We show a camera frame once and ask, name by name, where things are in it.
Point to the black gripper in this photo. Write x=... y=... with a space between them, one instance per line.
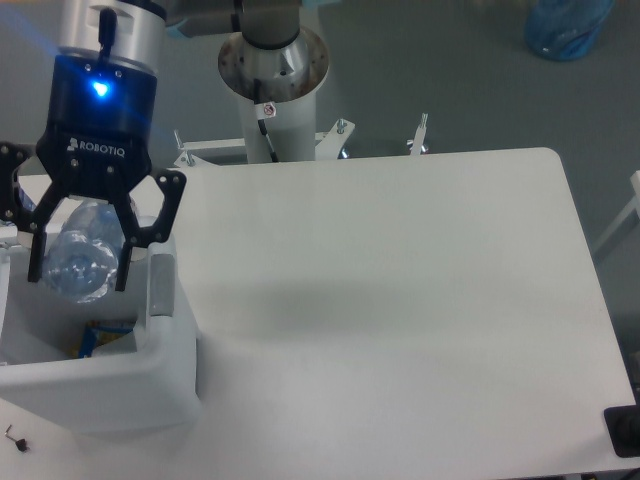
x=99 y=120

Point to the clear plastic water bottle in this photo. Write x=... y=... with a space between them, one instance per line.
x=82 y=262

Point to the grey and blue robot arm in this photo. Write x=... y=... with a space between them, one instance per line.
x=265 y=24

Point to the white plastic trash can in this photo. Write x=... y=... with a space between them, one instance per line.
x=40 y=333

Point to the blue labelled bottle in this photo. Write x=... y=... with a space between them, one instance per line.
x=16 y=206

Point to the blue and yellow snack wrapper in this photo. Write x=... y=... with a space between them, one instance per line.
x=92 y=336

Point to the blue plastic bag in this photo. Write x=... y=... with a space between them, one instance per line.
x=565 y=30

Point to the black device at table edge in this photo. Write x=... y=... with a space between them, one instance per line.
x=623 y=426

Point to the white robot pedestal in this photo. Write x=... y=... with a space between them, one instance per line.
x=276 y=92

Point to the white frame at right edge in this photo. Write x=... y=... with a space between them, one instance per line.
x=621 y=226

